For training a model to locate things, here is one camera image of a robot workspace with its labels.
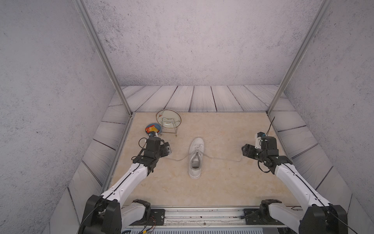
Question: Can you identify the right aluminium frame post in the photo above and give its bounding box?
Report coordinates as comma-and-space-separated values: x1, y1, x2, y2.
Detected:
266, 0, 333, 116

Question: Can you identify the red yellow snack packet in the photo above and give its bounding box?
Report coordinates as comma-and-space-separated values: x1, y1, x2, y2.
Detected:
145, 125, 159, 134

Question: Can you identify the white shoelace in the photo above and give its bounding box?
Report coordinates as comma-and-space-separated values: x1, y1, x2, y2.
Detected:
167, 151, 243, 163

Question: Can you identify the blue ceramic bowl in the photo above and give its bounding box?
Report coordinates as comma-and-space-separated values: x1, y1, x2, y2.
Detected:
145, 123, 162, 137

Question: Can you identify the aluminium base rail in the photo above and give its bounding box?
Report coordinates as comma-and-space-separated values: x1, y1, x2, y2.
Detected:
122, 206, 294, 234

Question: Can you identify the aluminium frame post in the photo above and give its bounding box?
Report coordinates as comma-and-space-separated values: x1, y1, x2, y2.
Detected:
73, 0, 132, 116
266, 0, 333, 116

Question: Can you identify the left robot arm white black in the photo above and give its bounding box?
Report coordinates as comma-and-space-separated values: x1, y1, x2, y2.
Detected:
77, 135, 171, 234

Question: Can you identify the white sneaker shoe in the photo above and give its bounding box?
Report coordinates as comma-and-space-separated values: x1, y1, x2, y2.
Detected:
189, 137, 205, 179

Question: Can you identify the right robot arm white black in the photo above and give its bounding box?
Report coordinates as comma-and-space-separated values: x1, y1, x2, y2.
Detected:
242, 132, 349, 234

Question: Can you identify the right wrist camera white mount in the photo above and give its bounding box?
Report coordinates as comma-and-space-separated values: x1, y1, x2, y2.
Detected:
255, 132, 266, 149

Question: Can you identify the left aluminium frame post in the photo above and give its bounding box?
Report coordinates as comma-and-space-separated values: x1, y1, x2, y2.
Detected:
73, 0, 132, 116

